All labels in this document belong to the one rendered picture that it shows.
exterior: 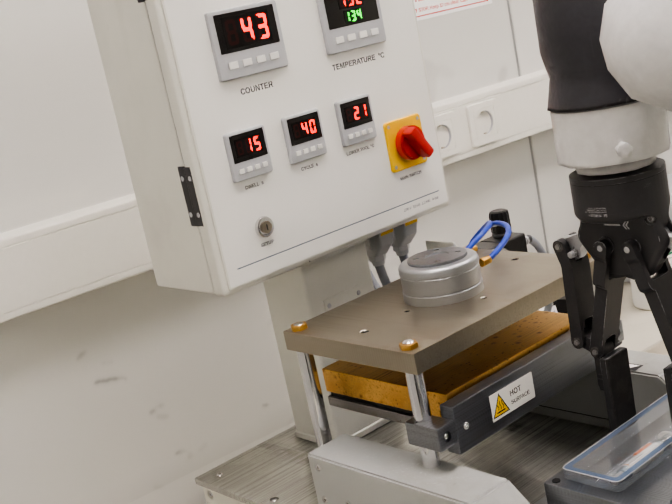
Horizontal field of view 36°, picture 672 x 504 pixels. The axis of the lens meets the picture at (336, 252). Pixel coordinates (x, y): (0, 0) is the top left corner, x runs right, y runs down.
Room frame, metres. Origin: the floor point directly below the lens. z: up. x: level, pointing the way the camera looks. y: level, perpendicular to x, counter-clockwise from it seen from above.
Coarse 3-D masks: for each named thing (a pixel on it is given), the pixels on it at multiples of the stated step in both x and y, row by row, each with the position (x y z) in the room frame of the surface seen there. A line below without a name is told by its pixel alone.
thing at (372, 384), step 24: (552, 312) 1.01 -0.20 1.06; (504, 336) 0.96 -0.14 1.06; (528, 336) 0.95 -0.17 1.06; (552, 336) 0.94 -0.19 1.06; (456, 360) 0.93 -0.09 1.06; (480, 360) 0.91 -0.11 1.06; (504, 360) 0.90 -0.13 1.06; (336, 384) 0.97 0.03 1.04; (360, 384) 0.94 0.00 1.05; (384, 384) 0.91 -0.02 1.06; (432, 384) 0.88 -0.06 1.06; (456, 384) 0.87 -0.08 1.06; (360, 408) 0.94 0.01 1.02; (384, 408) 0.92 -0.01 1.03; (408, 408) 0.89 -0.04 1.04; (432, 408) 0.87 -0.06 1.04
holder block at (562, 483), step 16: (560, 480) 0.78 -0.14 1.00; (640, 480) 0.75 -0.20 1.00; (656, 480) 0.74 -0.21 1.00; (560, 496) 0.77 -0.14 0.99; (576, 496) 0.75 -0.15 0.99; (592, 496) 0.74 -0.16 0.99; (608, 496) 0.74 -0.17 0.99; (624, 496) 0.73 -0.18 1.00; (640, 496) 0.73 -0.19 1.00; (656, 496) 0.72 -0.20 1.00
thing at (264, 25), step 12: (252, 12) 1.03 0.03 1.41; (264, 12) 1.04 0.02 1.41; (228, 24) 1.02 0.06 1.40; (240, 24) 1.02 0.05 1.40; (252, 24) 1.03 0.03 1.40; (264, 24) 1.04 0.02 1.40; (228, 36) 1.01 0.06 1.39; (240, 36) 1.02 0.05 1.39; (252, 36) 1.03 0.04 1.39; (264, 36) 1.04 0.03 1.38; (228, 48) 1.01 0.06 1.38
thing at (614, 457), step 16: (640, 416) 0.84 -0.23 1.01; (656, 416) 0.83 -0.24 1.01; (624, 432) 0.81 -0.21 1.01; (640, 432) 0.81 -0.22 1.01; (656, 432) 0.80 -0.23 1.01; (592, 448) 0.80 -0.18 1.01; (608, 448) 0.79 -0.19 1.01; (624, 448) 0.78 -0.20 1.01; (640, 448) 0.78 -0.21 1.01; (656, 448) 0.77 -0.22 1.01; (576, 464) 0.77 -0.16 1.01; (592, 464) 0.77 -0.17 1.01; (608, 464) 0.76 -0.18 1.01; (624, 464) 0.76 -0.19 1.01; (640, 464) 0.75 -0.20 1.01
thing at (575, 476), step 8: (656, 400) 0.86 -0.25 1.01; (600, 440) 0.81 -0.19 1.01; (664, 448) 0.80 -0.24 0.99; (576, 456) 0.79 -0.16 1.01; (656, 456) 0.76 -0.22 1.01; (664, 456) 0.77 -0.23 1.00; (648, 464) 0.76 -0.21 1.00; (656, 464) 0.76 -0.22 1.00; (568, 472) 0.77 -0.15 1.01; (576, 472) 0.76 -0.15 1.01; (632, 472) 0.74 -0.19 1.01; (640, 472) 0.75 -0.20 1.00; (576, 480) 0.76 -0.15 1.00; (584, 480) 0.76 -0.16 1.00; (592, 480) 0.75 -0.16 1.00; (600, 480) 0.74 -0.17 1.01; (608, 480) 0.74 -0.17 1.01; (624, 480) 0.73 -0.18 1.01; (632, 480) 0.74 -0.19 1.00; (608, 488) 0.74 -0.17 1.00; (616, 488) 0.73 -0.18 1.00; (624, 488) 0.73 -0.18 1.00
